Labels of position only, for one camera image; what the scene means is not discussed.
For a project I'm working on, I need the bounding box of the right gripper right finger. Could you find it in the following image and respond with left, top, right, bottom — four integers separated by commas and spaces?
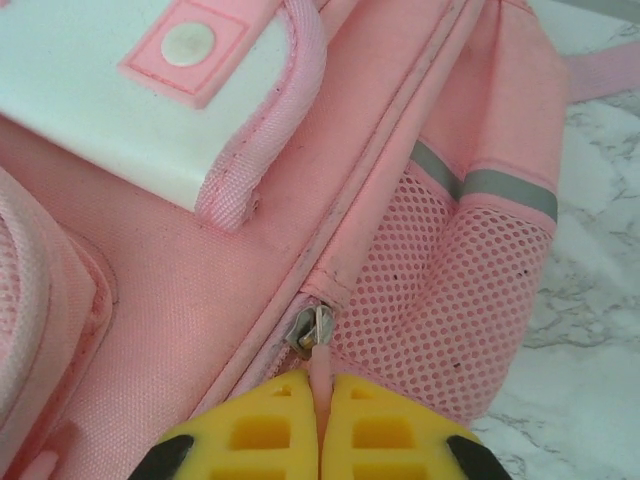
323, 372, 501, 480

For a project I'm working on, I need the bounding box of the pink school backpack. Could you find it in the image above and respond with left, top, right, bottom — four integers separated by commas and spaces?
0, 0, 640, 480

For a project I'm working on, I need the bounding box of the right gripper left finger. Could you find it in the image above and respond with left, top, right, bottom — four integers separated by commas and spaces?
142, 368, 320, 480

